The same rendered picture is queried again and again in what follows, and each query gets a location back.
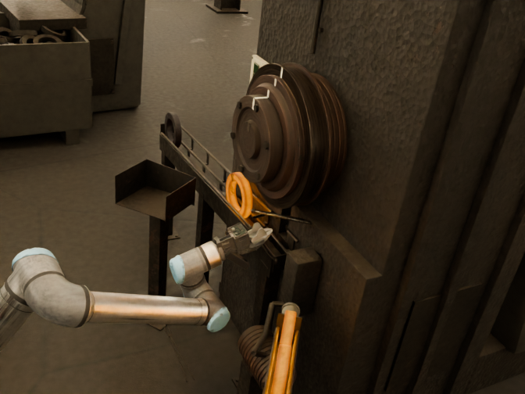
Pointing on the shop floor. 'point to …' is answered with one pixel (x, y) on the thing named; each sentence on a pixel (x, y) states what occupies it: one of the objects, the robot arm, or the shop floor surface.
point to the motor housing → (249, 372)
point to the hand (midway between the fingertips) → (269, 232)
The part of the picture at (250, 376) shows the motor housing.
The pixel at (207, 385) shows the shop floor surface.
